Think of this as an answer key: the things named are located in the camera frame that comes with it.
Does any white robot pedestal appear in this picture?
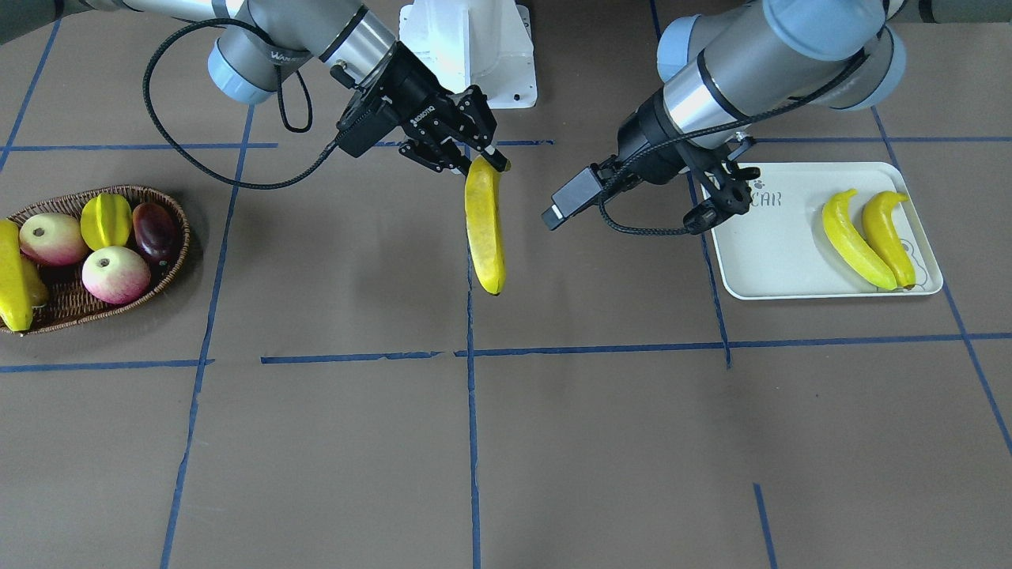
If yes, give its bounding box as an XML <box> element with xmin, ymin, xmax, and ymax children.
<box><xmin>398</xmin><ymin>1</ymin><xmax>538</xmax><ymax>109</ymax></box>

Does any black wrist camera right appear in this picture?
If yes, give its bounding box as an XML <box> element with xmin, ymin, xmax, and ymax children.
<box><xmin>336</xmin><ymin>62</ymin><xmax>402</xmax><ymax>158</ymax></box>

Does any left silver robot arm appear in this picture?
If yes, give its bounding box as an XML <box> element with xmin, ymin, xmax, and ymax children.
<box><xmin>542</xmin><ymin>1</ymin><xmax>1010</xmax><ymax>236</ymax></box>

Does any white bear tray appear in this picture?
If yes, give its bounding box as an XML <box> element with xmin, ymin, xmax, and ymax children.
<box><xmin>712</xmin><ymin>162</ymin><xmax>908</xmax><ymax>301</ymax></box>

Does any red green apple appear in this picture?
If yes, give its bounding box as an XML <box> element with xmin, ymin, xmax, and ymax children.
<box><xmin>81</xmin><ymin>247</ymin><xmax>152</xmax><ymax>305</ymax></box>

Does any dark purple mango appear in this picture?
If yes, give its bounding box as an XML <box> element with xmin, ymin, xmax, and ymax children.
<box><xmin>131</xmin><ymin>202</ymin><xmax>182</xmax><ymax>267</ymax></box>

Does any yellow banana front basket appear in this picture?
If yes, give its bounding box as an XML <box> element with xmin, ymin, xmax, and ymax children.
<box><xmin>1</xmin><ymin>219</ymin><xmax>35</xmax><ymax>332</ymax></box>

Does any yellow banana behind basket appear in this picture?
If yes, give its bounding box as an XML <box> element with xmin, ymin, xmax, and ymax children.
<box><xmin>80</xmin><ymin>192</ymin><xmax>133</xmax><ymax>251</ymax></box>

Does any yellow banana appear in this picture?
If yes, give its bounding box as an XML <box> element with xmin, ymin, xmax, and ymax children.
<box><xmin>863</xmin><ymin>191</ymin><xmax>916</xmax><ymax>289</ymax></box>
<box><xmin>465</xmin><ymin>155</ymin><xmax>506</xmax><ymax>296</ymax></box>
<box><xmin>80</xmin><ymin>192</ymin><xmax>133</xmax><ymax>251</ymax></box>
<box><xmin>821</xmin><ymin>188</ymin><xmax>898</xmax><ymax>291</ymax></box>

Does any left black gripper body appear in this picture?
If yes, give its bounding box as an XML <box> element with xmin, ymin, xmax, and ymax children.
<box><xmin>612</xmin><ymin>95</ymin><xmax>689</xmax><ymax>190</ymax></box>

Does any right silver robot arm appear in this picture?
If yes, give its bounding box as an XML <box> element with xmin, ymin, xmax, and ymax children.
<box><xmin>2</xmin><ymin>1</ymin><xmax>510</xmax><ymax>175</ymax></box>

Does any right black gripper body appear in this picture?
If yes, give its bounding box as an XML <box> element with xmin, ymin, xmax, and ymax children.
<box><xmin>373</xmin><ymin>42</ymin><xmax>455</xmax><ymax>143</ymax></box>

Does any woven wicker basket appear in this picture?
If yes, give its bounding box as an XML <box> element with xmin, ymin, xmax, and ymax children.
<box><xmin>2</xmin><ymin>185</ymin><xmax>191</xmax><ymax>336</ymax></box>

